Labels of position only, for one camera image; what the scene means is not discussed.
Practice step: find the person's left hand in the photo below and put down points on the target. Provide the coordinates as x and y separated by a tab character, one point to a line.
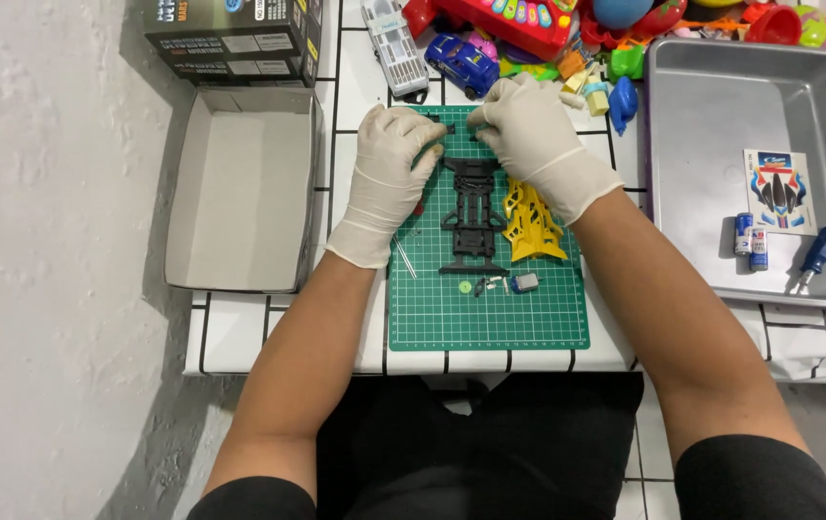
384	188

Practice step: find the person's right hand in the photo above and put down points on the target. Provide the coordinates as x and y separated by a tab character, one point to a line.
543	144

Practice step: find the small red plastic part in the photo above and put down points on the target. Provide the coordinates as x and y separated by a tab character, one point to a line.
419	208

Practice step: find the thin metal axle rod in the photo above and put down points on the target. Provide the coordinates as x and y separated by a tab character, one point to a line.
406	258

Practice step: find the yellow toy car body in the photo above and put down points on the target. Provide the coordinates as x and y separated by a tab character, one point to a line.
532	231

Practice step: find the blue plastic toy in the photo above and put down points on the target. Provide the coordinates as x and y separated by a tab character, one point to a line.
622	105

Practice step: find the black toy car chassis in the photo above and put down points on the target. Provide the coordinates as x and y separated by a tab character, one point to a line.
472	238

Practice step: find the blue toy car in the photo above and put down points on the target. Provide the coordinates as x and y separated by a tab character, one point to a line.
460	65

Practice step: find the red toy keyboard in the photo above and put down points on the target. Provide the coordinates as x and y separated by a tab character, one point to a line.
521	29

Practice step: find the small green gear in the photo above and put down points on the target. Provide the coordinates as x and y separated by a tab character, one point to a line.
465	287

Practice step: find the small dark gear part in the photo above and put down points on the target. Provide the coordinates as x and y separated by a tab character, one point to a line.
480	287

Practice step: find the small silver toy motor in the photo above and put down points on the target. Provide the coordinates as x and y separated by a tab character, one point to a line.
525	282

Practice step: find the green cutting mat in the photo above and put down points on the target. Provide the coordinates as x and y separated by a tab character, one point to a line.
442	318

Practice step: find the open grey cardboard box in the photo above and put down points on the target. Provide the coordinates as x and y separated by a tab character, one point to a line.
240	202

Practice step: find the metal baking tray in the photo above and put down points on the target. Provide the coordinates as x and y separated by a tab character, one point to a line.
709	108

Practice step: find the heap of colourful toys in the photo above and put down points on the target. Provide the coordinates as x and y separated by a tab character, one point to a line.
673	18

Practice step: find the black printed box lid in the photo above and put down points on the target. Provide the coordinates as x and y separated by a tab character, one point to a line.
240	43

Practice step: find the white black-grid tablecloth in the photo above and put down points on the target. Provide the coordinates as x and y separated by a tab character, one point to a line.
240	332

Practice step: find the blue white battery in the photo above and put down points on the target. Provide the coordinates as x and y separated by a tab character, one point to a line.
744	235
759	251

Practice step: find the printed sticker sheet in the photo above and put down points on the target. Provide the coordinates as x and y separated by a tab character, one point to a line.
780	191

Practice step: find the red plastic cup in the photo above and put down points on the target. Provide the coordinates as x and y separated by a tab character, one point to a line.
774	25

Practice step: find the person's black clothing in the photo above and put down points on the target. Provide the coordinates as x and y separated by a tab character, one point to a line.
478	462

